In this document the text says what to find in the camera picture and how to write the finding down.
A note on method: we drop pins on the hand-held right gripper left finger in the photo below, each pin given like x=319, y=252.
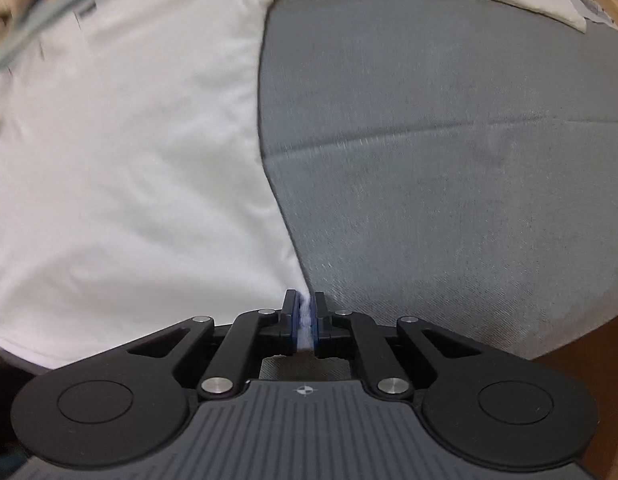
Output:
x=289, y=322

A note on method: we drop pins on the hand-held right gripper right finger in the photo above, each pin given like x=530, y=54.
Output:
x=319, y=322

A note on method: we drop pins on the white shirt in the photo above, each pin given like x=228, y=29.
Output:
x=129, y=170

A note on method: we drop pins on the grey fabric mat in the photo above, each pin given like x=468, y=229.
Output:
x=439, y=160

